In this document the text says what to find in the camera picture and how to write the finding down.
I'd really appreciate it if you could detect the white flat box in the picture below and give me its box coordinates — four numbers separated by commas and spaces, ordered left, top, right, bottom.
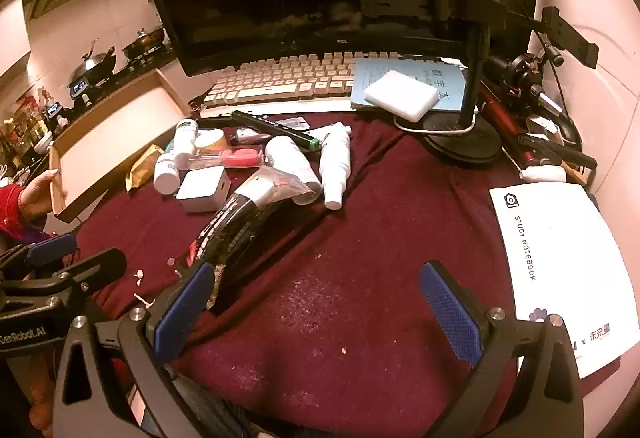
363, 69, 452, 122

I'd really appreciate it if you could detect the white keyboard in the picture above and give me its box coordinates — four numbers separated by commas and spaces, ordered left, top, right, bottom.
200, 51, 402, 119

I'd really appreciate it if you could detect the black pen with green cap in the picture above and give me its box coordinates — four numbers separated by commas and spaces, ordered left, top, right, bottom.
231, 110, 321, 151

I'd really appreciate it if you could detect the gold foil packet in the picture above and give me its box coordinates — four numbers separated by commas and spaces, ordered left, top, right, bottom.
125, 144, 165, 191

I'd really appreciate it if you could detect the black ring light stand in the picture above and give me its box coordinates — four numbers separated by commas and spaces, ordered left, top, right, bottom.
422, 0, 546, 165

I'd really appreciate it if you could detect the black kitchen counter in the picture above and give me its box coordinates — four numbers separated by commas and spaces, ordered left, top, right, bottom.
0, 52, 177, 179

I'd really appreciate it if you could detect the white cable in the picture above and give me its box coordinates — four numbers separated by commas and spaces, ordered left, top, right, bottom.
393, 114, 476, 136

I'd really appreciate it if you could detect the white spray bottle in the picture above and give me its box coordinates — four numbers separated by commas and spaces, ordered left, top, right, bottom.
318, 123, 352, 210

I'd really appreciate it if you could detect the red metal tube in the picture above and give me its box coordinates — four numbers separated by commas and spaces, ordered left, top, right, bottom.
477, 85, 540, 169

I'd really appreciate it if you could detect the maroon tablecloth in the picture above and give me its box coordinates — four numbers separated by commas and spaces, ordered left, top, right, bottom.
75, 110, 621, 438

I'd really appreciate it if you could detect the white bottle with green label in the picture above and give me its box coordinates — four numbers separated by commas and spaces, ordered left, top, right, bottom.
172, 119, 200, 158

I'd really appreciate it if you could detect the wide white bottle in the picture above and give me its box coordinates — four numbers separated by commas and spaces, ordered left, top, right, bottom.
264, 136, 322, 206

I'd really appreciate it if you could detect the black phone holder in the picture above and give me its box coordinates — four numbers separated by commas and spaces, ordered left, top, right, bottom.
360, 0, 453, 22
542, 6, 599, 70

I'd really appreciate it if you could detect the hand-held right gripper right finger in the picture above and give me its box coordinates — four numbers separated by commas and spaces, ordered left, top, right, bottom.
419, 260, 583, 438

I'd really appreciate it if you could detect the white cube charger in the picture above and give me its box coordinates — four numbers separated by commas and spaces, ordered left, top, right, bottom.
176, 166, 232, 214

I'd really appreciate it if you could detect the steel wok with lid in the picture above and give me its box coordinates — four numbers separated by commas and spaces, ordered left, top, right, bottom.
68, 40, 117, 86

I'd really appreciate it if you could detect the black folded tripod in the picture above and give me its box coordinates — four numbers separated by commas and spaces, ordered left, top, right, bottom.
517, 133, 598, 171

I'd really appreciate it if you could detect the dark cooking pot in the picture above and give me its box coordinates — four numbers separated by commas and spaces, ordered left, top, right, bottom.
121, 25, 166, 60

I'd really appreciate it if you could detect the round beige jar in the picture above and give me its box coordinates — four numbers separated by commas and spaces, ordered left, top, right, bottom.
194, 129, 228, 154

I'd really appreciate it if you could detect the row of condiment bottles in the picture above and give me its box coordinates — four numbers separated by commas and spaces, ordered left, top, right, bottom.
0, 88, 56, 169

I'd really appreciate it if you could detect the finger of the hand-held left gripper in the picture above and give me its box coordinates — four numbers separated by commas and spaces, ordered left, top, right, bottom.
54, 248, 127, 292
0, 234, 78, 276

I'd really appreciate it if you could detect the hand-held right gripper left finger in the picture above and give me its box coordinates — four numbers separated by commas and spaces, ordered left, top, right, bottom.
52, 262, 251, 438

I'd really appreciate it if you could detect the small white round bottle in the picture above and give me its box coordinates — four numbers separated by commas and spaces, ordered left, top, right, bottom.
519, 165, 568, 183

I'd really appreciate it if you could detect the pink case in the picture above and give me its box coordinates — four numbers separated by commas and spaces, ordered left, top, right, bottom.
187, 144, 266, 170

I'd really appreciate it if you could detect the blue booklet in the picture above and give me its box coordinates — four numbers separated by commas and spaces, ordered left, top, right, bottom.
350, 58, 469, 113

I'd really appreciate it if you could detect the black plastic packet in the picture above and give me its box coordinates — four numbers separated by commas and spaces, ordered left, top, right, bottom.
187, 166, 312, 316

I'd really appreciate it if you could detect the cardboard box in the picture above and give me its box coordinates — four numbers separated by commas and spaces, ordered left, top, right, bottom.
49, 68, 193, 224

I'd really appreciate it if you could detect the white study notebook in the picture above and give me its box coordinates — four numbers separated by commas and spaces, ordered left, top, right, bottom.
489, 181, 640, 379

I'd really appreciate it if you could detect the another person's forearm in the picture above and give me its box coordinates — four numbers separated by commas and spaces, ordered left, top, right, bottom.
0, 184, 48, 244

